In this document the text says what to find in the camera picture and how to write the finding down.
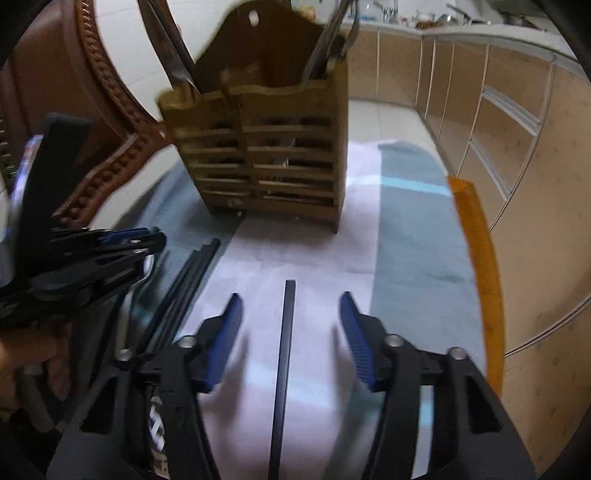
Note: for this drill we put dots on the large steel spoon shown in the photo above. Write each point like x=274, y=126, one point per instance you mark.
x=352, y=32

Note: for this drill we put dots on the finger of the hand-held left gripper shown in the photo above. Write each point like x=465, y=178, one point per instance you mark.
x=120, y=236
x=115, y=272

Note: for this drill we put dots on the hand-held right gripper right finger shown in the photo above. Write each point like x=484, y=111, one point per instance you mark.
x=358, y=341

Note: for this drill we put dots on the wooden utensil holder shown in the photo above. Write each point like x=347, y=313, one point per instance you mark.
x=268, y=152

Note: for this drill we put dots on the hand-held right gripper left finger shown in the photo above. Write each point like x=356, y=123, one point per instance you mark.
x=226, y=337

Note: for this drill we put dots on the grey pink plaid cloth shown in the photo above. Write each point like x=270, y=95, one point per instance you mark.
x=406, y=258

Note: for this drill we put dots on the person's left hand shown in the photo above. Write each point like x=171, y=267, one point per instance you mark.
x=41, y=346

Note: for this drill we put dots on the kitchen counter with cabinets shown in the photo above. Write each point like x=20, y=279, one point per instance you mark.
x=531, y=184

